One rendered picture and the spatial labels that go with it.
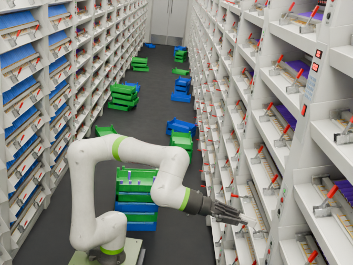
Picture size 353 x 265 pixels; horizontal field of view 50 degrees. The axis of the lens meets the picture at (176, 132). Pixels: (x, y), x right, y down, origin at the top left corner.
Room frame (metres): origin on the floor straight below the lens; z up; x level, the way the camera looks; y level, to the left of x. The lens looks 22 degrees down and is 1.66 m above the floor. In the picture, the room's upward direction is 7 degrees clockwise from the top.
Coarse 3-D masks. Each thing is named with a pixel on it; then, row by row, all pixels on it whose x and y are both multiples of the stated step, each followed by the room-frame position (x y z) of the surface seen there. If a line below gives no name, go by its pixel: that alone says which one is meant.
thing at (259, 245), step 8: (240, 176) 1.69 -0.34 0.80; (248, 176) 1.69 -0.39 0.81; (240, 184) 1.69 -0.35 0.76; (240, 192) 1.61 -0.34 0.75; (248, 192) 1.60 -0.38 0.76; (256, 192) 1.60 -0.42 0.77; (240, 200) 1.58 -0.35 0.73; (248, 208) 1.47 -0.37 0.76; (256, 208) 1.46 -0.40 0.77; (256, 216) 1.40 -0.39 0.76; (256, 224) 1.35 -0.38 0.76; (248, 232) 1.35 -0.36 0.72; (256, 240) 1.24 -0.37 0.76; (264, 240) 1.24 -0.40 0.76; (256, 248) 1.20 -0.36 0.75; (264, 248) 1.19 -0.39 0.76; (256, 256) 1.15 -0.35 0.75
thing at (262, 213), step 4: (248, 184) 1.65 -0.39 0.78; (252, 184) 1.64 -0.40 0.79; (248, 188) 1.62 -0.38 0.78; (252, 188) 1.60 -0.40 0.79; (252, 192) 1.56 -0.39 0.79; (256, 196) 1.52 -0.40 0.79; (256, 200) 1.49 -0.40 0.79; (252, 204) 1.49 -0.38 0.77; (256, 204) 1.48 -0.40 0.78; (260, 204) 1.46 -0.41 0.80; (260, 208) 1.42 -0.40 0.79; (260, 212) 1.40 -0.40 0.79; (264, 212) 1.39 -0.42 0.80; (264, 216) 1.36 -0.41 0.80; (260, 220) 1.36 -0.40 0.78; (264, 220) 1.33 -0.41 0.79; (260, 224) 1.33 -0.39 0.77; (264, 224) 1.33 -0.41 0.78; (268, 224) 1.31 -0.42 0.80; (268, 228) 1.28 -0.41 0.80; (268, 232) 1.25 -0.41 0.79
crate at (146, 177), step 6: (120, 174) 2.39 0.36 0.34; (126, 174) 2.40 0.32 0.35; (132, 174) 2.41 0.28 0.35; (138, 174) 2.41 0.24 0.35; (144, 174) 2.42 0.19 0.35; (150, 174) 2.43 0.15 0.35; (156, 174) 2.42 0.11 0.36; (126, 180) 2.35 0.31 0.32; (132, 180) 2.36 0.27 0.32; (144, 180) 2.38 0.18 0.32; (150, 180) 2.39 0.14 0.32; (120, 186) 2.20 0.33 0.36; (126, 186) 2.20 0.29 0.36; (132, 186) 2.21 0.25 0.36; (138, 186) 2.22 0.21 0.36; (144, 186) 2.23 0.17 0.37; (150, 186) 2.23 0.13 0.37
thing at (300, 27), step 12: (324, 0) 1.59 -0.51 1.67; (276, 12) 1.69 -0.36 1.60; (288, 12) 1.53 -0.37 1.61; (300, 12) 1.69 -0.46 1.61; (312, 12) 1.27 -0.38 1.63; (276, 24) 1.57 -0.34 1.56; (288, 24) 1.52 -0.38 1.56; (300, 24) 1.47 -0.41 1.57; (312, 24) 1.26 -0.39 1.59; (288, 36) 1.38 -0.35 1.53; (300, 36) 1.23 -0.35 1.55; (312, 36) 1.19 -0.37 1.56; (300, 48) 1.24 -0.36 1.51; (312, 48) 1.12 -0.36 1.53
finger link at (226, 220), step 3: (219, 216) 1.20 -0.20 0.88; (222, 216) 1.21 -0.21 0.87; (225, 216) 1.22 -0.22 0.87; (222, 219) 1.21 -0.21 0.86; (225, 219) 1.21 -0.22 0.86; (228, 219) 1.21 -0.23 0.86; (231, 219) 1.21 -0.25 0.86; (234, 219) 1.22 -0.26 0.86; (237, 219) 1.22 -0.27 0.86; (222, 222) 1.20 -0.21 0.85; (225, 222) 1.21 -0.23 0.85; (228, 222) 1.21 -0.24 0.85; (231, 222) 1.21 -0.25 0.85; (234, 222) 1.22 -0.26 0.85; (234, 225) 1.22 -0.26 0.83; (237, 225) 1.22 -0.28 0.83
